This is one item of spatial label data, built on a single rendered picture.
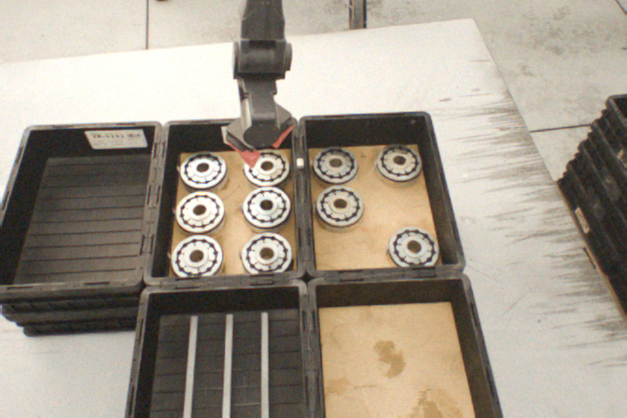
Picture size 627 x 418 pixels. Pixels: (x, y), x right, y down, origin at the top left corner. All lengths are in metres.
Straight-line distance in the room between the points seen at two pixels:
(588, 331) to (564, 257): 0.17
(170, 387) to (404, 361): 0.43
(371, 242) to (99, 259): 0.57
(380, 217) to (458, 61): 0.71
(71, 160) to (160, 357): 0.54
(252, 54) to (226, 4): 2.30
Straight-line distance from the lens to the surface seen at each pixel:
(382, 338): 1.14
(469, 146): 1.59
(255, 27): 0.82
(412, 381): 1.13
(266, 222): 1.21
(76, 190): 1.39
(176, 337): 1.16
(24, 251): 1.35
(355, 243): 1.22
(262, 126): 0.85
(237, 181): 1.31
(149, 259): 1.13
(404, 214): 1.27
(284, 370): 1.12
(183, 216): 1.25
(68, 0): 3.36
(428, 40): 1.86
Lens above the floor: 1.89
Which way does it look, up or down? 54 degrees down
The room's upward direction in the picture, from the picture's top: straight up
